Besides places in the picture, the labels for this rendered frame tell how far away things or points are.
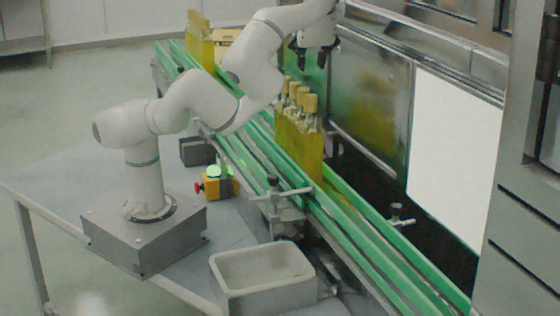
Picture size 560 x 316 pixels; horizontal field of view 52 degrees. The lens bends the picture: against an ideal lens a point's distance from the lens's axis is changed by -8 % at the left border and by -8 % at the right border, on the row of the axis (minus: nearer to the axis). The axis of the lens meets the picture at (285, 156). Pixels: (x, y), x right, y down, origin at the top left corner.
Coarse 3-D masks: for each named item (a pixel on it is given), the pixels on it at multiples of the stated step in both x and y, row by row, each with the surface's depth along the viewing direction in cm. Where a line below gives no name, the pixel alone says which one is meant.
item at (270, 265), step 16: (224, 256) 148; (240, 256) 150; (256, 256) 152; (272, 256) 153; (288, 256) 154; (304, 256) 147; (224, 272) 150; (240, 272) 151; (256, 272) 153; (272, 272) 153; (288, 272) 153; (304, 272) 145; (224, 288) 135; (240, 288) 147; (256, 288) 135; (272, 288) 137
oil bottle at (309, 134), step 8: (304, 120) 161; (304, 128) 159; (312, 128) 159; (320, 128) 160; (304, 136) 159; (312, 136) 160; (320, 136) 160; (304, 144) 160; (312, 144) 160; (320, 144) 161; (304, 152) 161; (312, 152) 161; (320, 152) 162; (304, 160) 162; (312, 160) 162; (320, 160) 163; (304, 168) 163; (312, 168) 163; (320, 168) 164; (312, 176) 164; (320, 176) 165; (320, 184) 166
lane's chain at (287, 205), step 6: (174, 60) 297; (216, 138) 205; (234, 162) 188; (258, 162) 188; (264, 168) 184; (252, 186) 173; (282, 198) 166; (288, 198) 166; (282, 204) 163; (288, 204) 163; (294, 204) 163; (282, 210) 160; (288, 210) 160; (294, 210) 160; (300, 210) 160
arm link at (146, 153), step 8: (120, 104) 148; (128, 104) 148; (144, 144) 151; (152, 144) 152; (128, 152) 152; (136, 152) 151; (144, 152) 151; (152, 152) 153; (128, 160) 153; (136, 160) 152; (144, 160) 152; (152, 160) 153
